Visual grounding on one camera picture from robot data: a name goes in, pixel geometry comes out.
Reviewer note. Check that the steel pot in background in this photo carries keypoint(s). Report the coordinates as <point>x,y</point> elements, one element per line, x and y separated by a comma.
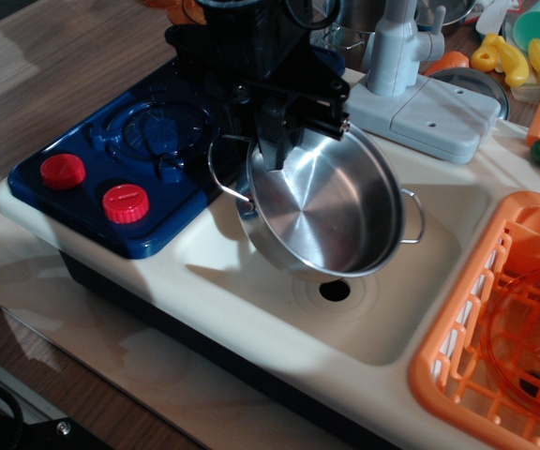
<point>352,27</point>

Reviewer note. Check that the orange transparent pot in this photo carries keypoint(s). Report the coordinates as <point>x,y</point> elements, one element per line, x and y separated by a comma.
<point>179,11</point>

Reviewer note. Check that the steel lid behind faucet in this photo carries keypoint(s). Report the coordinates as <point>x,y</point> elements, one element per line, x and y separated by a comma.
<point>476,81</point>

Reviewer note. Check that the orange transparent lid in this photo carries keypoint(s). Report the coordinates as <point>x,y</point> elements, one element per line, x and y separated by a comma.
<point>510,340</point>

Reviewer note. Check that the stainless steel pan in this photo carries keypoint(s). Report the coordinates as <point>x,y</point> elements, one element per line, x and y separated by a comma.
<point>335,209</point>

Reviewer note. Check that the red stove knob left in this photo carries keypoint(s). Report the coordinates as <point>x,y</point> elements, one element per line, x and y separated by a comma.
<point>63,171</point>

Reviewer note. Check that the red stove knob right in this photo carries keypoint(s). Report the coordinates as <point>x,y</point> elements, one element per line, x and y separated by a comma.
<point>125,204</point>

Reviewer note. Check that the steel bowl in background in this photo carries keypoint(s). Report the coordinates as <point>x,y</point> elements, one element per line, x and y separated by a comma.
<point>456,12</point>

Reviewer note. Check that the grey toy faucet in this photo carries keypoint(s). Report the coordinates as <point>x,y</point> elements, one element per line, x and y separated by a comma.
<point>396,102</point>

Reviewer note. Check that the red stove knob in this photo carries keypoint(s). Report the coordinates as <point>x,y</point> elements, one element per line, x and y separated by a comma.
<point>125,204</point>
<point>63,171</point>

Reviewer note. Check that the cream toy sink unit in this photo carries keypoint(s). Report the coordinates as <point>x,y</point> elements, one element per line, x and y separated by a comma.
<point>338,352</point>

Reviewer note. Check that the black object bottom left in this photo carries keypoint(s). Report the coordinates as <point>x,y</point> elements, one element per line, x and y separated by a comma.
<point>54,434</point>

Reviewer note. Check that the orange dish rack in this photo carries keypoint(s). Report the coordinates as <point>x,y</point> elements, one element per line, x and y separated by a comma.
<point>449,374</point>

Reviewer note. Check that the orange toy carrot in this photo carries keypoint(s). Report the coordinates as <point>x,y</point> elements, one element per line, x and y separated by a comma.
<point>451,59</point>

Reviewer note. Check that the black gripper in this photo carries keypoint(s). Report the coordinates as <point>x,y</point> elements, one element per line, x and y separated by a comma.
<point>264,44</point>

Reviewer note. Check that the yellow toy banana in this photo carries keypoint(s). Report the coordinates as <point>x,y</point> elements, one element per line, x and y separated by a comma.
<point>494,52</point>

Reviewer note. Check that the blue toy stove top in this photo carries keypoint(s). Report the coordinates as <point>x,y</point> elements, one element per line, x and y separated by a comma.
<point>156,136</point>

